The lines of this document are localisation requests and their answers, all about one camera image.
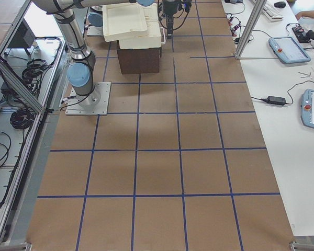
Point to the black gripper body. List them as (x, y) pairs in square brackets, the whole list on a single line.
[(169, 6)]

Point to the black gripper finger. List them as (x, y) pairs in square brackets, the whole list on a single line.
[(169, 21), (169, 33)]

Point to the white drawer handle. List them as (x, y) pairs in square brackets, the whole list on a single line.
[(163, 41)]

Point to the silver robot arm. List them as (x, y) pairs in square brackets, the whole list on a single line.
[(95, 16), (80, 73)]

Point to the cream plastic storage box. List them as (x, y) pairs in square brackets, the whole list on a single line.
[(153, 39)]

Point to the dark brown wooden cabinet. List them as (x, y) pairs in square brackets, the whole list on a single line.
[(139, 61)]

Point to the cream plastic tray lid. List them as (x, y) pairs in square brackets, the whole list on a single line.
[(123, 21)]

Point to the white keyboard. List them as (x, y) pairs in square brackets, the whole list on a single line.
[(271, 13)]

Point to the black computer mouse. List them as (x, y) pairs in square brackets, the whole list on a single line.
[(280, 4)]

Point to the upper blue teach pendant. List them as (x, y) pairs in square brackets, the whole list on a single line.
[(288, 50)]

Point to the blue teach pendant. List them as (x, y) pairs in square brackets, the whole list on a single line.
[(288, 50), (307, 108)]

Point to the black power adapter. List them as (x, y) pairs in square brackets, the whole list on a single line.
[(273, 100)]

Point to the lower blue teach pendant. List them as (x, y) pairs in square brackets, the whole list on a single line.
[(307, 108)]

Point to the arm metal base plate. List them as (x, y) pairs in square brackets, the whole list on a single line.
[(95, 104), (93, 31)]

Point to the aluminium frame post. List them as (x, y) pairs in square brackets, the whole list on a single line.
[(252, 20)]

